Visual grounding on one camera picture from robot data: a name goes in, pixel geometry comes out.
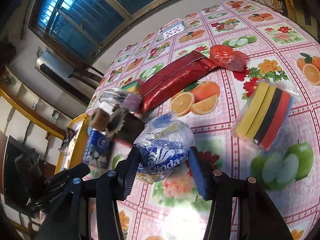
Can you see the black television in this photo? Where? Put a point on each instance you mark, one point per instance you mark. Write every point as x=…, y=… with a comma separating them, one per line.
x=12, y=185

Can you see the dark wooden chair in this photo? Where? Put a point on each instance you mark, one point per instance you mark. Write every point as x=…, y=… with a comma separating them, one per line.
x=87, y=71

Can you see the colourful sponge pack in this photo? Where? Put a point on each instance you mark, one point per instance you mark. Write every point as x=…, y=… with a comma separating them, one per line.
x=133, y=87
x=263, y=117

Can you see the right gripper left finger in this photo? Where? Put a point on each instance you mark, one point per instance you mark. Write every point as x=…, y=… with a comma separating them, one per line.
x=69, y=217

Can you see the clear cartoon zipper pouch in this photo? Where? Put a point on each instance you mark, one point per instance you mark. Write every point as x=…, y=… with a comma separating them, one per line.
x=121, y=97

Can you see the blue tissue box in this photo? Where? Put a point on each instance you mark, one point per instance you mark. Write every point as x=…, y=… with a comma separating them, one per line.
x=98, y=149

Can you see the playing cards pile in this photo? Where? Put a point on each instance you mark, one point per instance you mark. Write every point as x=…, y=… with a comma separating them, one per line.
x=172, y=28

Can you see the yellow taped foam box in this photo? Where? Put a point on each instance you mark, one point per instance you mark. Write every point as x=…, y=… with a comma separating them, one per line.
x=72, y=156

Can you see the brown tape roll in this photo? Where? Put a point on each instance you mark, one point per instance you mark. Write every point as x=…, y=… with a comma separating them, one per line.
x=99, y=120

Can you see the black tissue pack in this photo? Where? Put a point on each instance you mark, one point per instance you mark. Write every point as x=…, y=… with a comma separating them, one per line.
x=70, y=133

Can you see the tall silver air conditioner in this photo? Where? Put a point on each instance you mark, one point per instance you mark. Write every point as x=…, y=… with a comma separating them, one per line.
x=61, y=76

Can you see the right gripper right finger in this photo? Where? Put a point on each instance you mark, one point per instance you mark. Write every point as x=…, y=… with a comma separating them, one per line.
x=258, y=217

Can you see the blue Vinda tissue pack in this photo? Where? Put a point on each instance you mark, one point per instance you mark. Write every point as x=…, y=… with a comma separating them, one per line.
x=163, y=146

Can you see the red plastic bag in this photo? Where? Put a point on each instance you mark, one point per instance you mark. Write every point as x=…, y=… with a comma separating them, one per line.
x=226, y=57

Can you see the red foil package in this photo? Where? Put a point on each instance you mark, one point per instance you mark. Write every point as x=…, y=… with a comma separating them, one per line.
x=173, y=78

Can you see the window with wooden frame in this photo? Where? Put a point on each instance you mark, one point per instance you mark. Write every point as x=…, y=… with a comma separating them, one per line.
x=78, y=31

